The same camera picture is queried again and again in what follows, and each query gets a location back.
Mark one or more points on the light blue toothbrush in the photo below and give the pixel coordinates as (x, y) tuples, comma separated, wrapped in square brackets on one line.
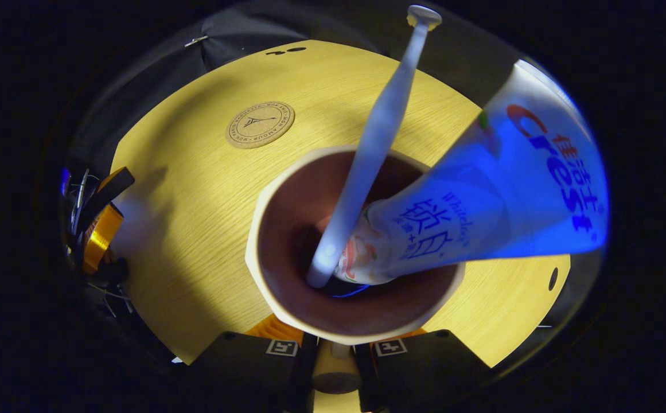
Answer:
[(378, 132)]

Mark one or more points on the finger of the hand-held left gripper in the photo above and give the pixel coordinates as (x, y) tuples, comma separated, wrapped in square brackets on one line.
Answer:
[(100, 235)]

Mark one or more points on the white backdrop clip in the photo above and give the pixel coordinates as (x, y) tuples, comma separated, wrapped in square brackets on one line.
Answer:
[(195, 41)]

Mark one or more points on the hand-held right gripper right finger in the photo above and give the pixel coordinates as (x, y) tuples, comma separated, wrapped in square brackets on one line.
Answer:
[(424, 367)]

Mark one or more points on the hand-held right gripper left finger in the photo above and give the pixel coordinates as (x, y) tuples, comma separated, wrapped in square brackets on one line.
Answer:
[(241, 367)]

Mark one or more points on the round cork coaster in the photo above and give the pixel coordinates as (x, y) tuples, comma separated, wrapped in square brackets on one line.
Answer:
[(260, 124)]

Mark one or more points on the wooden desktop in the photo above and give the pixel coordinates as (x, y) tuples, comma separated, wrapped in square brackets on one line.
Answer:
[(195, 201)]

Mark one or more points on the white toothpaste tube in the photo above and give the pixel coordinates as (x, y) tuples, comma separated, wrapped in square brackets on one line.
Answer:
[(510, 189)]

